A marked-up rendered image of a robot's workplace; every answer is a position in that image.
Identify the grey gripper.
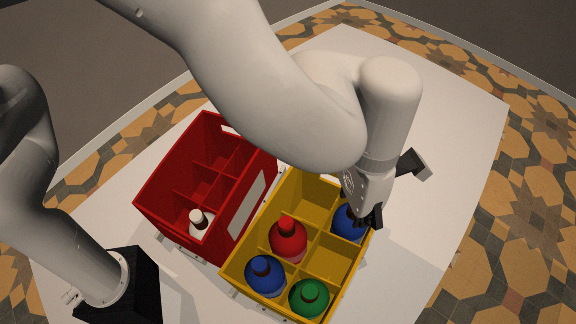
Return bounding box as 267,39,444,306
337,165,396,230

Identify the blue bottle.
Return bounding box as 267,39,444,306
330,202,368,244
244,254,287,299

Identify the red crate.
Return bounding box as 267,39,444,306
132,110,278,268

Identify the green bottle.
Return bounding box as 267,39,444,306
288,278,330,320

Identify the white bottle with grey label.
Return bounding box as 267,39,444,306
189,209,216,241

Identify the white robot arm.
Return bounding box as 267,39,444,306
0,0,433,308

